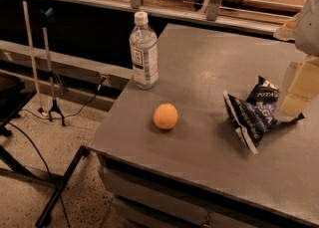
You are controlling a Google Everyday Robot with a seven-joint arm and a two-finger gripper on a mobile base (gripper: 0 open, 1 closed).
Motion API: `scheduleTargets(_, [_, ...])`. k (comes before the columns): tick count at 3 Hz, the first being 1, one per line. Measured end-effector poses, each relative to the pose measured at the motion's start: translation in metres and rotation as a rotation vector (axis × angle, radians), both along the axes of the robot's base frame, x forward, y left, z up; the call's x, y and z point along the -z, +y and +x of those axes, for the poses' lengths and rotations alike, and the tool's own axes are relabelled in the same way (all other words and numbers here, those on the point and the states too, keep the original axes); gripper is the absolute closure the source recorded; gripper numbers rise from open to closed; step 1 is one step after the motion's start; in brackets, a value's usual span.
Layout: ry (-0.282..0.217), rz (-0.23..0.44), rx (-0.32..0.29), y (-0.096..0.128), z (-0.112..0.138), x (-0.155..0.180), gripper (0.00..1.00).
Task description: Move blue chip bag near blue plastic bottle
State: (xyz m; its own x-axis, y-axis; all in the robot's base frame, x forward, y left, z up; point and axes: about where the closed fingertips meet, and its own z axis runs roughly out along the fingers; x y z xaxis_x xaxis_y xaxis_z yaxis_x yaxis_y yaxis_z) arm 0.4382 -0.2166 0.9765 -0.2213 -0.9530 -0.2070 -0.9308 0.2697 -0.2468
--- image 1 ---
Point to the clear plastic water bottle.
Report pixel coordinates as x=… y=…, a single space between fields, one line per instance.
x=144 y=52

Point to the white pole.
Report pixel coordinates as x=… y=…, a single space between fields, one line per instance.
x=33 y=61

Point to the grey drawer cabinet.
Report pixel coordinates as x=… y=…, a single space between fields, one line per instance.
x=199 y=172

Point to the blue chip bag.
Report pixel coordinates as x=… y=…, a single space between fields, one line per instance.
x=254 y=117

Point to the grabber tool on stand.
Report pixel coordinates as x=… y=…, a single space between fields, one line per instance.
x=48 y=16

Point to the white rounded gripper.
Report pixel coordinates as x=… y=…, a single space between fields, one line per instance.
x=308 y=28

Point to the orange ball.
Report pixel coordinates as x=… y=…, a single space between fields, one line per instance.
x=165 y=116

